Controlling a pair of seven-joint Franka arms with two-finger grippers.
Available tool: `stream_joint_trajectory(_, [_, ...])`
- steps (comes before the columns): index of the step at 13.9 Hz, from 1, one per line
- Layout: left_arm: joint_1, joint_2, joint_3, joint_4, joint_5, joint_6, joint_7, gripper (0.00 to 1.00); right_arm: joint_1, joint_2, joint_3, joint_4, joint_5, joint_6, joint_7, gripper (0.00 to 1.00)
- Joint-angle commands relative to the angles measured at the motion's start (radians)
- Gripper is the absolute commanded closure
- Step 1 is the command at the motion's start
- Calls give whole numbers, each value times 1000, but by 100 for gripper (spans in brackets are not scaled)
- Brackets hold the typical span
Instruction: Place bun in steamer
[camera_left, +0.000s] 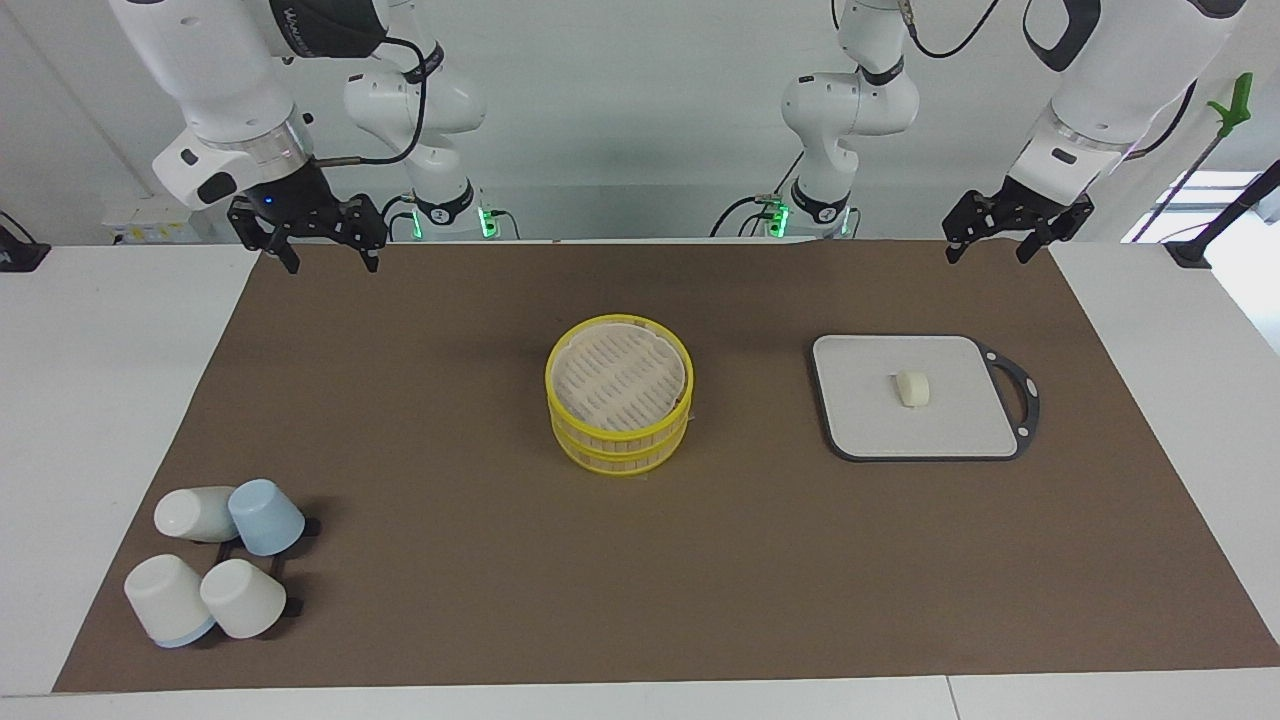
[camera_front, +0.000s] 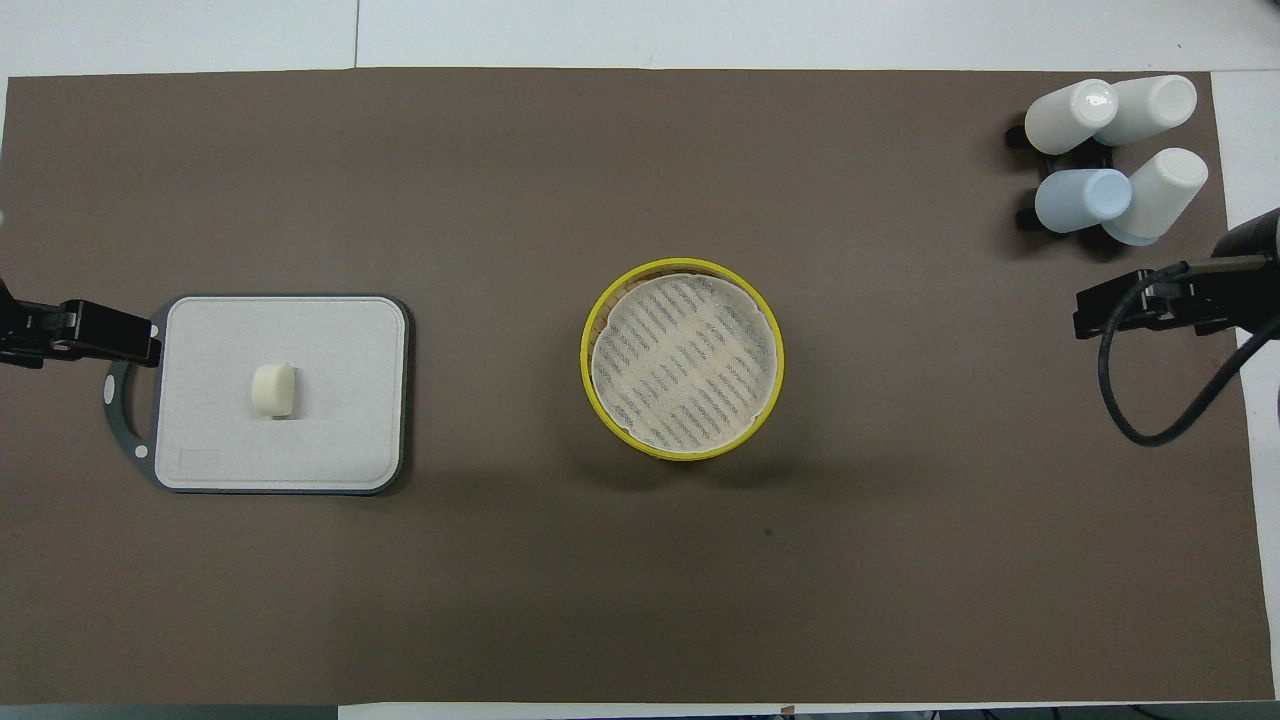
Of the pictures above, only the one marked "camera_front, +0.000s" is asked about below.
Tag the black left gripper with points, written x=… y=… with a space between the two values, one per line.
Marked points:
x=110 y=332

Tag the brown table mat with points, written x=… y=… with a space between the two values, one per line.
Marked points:
x=640 y=580

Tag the light blue cup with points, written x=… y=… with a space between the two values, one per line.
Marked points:
x=1080 y=200

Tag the white steamer liner cloth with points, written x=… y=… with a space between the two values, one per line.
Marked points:
x=683 y=362

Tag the white cup blue rim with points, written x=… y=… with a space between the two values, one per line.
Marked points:
x=1165 y=195

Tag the glossy white cup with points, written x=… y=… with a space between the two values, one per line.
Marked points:
x=1065 y=117

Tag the yellow round steamer basket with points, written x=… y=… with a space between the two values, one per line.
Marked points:
x=592 y=385

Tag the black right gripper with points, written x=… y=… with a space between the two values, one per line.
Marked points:
x=1150 y=300

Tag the matte white cup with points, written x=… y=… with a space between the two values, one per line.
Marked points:
x=1150 y=105

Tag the black cup rack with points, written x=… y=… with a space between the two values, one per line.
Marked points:
x=1095 y=158

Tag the white steamed bun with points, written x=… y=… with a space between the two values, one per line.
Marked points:
x=273 y=389

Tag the white cutting board gray rim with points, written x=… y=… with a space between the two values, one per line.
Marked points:
x=340 y=400

